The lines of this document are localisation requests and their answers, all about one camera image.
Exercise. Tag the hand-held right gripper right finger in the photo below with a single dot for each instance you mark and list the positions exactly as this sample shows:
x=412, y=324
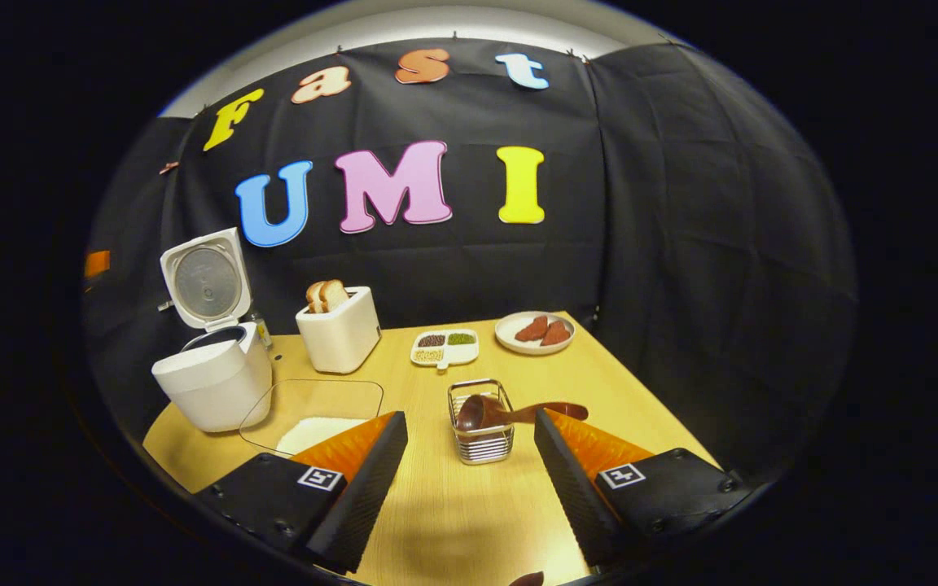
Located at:
x=575, y=496

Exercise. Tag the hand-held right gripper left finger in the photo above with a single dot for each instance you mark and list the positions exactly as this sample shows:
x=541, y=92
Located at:
x=363, y=505

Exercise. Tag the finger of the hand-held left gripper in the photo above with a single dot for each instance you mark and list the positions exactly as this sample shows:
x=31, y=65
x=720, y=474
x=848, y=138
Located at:
x=98, y=264

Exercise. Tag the brown wooden spoon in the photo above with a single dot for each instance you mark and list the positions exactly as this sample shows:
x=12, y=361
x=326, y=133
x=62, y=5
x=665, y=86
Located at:
x=481, y=413

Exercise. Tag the white rice cooker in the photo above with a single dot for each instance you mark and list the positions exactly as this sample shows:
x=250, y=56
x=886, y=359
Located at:
x=216, y=382

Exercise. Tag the clear plastic tray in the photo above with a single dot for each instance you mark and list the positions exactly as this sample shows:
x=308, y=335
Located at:
x=314, y=399

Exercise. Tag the yellow beans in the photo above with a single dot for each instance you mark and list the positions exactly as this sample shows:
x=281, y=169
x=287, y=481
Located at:
x=429, y=355

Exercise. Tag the red meat slice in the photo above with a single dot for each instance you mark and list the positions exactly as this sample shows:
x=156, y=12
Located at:
x=555, y=334
x=532, y=330

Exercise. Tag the white toaster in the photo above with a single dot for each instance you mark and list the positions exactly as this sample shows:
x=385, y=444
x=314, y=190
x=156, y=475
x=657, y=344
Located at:
x=343, y=338

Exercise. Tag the white round plate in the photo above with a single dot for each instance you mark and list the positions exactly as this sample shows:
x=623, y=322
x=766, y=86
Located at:
x=510, y=338

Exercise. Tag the small clear bottle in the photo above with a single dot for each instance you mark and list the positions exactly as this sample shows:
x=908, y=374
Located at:
x=262, y=332

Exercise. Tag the dark red beans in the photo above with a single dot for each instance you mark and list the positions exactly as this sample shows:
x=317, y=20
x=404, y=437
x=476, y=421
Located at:
x=431, y=340

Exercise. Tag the white divided dish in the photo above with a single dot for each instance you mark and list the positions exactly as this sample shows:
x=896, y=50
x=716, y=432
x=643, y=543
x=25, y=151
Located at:
x=461, y=355

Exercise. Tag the green beans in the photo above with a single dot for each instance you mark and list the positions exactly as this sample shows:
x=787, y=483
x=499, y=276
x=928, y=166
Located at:
x=461, y=338

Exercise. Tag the toast bread slice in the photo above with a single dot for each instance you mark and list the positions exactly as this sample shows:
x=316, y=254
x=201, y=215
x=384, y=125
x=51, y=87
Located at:
x=314, y=297
x=335, y=295

